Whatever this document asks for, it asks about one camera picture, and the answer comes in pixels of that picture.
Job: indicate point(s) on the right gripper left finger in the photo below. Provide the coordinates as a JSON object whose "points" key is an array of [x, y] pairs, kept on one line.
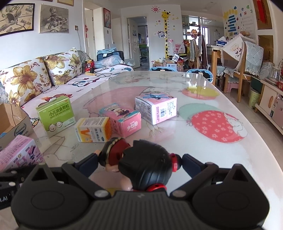
{"points": [[79, 175]]}

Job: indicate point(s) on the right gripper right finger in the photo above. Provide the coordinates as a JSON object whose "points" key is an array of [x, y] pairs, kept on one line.
{"points": [[199, 172]]}

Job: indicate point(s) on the pink patterned toy box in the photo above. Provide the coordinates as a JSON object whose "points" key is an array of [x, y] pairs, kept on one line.
{"points": [[22, 151]]}

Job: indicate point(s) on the orange white medicine box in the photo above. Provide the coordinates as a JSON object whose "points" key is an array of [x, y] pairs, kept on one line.
{"points": [[93, 130]]}

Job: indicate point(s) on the black-haired doll figure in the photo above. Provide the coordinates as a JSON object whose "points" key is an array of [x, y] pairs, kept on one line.
{"points": [[145, 166]]}

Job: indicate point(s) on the pink anime girl box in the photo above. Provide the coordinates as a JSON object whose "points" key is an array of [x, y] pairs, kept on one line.
{"points": [[124, 121]]}

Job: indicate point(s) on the green medicine box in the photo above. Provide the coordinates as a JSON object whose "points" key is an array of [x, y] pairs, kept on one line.
{"points": [[56, 115]]}

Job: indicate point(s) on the open cardboard box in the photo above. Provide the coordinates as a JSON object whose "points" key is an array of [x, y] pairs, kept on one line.
{"points": [[13, 121]]}

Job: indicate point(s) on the white pink barcode box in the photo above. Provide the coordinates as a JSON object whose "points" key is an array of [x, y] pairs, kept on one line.
{"points": [[156, 107]]}

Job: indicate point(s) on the sofa with cartoon cover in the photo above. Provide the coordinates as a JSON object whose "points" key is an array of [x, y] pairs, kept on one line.
{"points": [[74, 89]]}

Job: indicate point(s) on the green waste bin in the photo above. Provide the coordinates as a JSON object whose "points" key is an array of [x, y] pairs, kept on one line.
{"points": [[254, 98]]}

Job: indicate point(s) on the pink plastic stool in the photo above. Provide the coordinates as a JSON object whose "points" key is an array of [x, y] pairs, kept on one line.
{"points": [[230, 86]]}

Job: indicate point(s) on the grey green cushion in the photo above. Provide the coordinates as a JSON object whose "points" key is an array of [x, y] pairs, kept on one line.
{"points": [[3, 95]]}

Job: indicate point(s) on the white tv cabinet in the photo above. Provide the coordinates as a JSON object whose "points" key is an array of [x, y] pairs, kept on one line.
{"points": [[270, 104]]}

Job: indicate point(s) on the red snack box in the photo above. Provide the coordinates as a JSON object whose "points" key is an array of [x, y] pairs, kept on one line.
{"points": [[89, 66]]}

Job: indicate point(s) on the floral cushion far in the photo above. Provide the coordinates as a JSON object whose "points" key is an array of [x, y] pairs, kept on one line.
{"points": [[63, 67]]}

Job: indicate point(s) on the floral cushion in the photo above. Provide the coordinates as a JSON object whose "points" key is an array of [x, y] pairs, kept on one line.
{"points": [[63, 67], [25, 81]]}

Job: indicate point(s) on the floral cushion middle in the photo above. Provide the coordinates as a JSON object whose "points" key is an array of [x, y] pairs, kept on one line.
{"points": [[25, 81]]}

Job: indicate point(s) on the tilted cardboard box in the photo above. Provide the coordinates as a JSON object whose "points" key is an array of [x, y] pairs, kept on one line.
{"points": [[231, 52]]}

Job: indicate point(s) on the wooden chair with cover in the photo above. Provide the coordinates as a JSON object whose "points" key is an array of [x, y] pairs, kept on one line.
{"points": [[249, 64]]}

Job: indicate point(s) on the grey portrait poster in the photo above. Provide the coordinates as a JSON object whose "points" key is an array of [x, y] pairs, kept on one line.
{"points": [[53, 19]]}

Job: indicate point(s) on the red framed picture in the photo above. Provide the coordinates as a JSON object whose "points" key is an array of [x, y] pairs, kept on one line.
{"points": [[107, 18]]}

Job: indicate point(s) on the giraffe height chart sticker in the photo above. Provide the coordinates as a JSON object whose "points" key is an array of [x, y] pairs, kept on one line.
{"points": [[165, 16]]}

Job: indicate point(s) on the black framed cartoon picture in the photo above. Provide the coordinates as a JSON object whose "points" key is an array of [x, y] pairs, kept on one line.
{"points": [[17, 18]]}

